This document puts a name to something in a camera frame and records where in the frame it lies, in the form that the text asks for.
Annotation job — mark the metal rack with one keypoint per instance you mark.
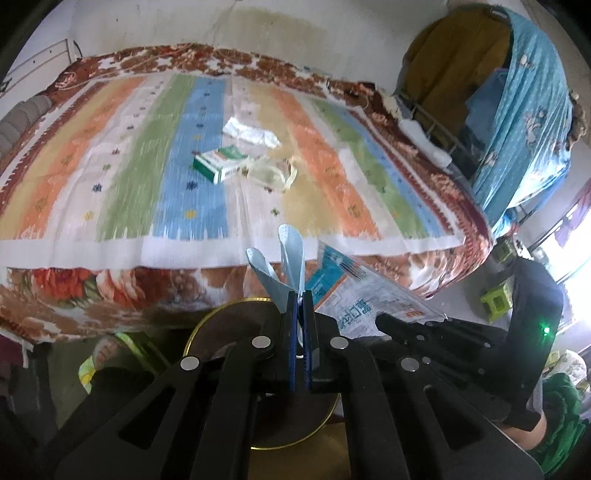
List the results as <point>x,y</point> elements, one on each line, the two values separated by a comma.
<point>455,147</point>

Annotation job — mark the dark bin with gold rim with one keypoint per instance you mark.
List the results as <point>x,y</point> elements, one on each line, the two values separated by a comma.
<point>226,327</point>

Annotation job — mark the light blue cloth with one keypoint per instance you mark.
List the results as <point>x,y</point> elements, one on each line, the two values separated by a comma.
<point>485,101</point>

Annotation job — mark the blue face mask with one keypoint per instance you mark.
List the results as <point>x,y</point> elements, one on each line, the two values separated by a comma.
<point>291,258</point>

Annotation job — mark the purple hanging cloth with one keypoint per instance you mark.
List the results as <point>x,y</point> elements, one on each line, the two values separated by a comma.
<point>565,230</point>

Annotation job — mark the clear plastic wrapper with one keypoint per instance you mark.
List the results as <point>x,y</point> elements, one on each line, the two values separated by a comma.
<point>270,175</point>

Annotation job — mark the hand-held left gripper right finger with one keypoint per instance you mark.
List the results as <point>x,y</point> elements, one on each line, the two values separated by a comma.
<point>308,341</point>

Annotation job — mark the green slipper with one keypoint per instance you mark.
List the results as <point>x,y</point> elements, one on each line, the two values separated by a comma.
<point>134,346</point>

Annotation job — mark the green stool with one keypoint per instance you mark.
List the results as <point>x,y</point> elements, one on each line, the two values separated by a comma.
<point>496,300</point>

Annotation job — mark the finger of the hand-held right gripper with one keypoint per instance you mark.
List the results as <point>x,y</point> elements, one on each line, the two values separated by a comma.
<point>452,362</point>
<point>415,328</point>

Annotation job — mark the white folded cloth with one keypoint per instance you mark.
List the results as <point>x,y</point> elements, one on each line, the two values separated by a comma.
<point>425,138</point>

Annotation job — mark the person's right forearm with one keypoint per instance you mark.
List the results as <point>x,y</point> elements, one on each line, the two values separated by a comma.
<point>526,434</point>

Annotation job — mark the green white box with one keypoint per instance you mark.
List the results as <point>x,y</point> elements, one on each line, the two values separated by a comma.
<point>217,164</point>

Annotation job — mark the white crumpled wrapper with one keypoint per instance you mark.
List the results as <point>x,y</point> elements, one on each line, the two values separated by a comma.
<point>249,134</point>

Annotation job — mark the green garment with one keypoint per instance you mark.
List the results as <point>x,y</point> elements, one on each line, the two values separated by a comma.
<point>565,415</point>

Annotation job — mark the floral blanket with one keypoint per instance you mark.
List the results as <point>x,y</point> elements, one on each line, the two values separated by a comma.
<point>138,281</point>

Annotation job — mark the mustard yellow cloth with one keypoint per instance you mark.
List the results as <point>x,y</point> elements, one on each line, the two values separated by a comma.
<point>452,60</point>

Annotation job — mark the white blue printed packet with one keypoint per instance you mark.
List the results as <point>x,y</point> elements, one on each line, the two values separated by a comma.
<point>360,286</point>

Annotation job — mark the blue printed cloth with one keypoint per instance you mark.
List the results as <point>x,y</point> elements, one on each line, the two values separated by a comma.
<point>531,115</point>

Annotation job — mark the grey bolster pillow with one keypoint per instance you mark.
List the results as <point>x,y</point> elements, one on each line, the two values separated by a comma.
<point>18,122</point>

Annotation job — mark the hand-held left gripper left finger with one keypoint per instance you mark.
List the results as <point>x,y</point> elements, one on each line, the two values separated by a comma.
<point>293,341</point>

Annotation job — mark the striped mat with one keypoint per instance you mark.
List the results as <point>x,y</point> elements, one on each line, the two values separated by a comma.
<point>161,161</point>

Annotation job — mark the person's foot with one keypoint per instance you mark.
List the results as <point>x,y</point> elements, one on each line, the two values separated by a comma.
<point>107,353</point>

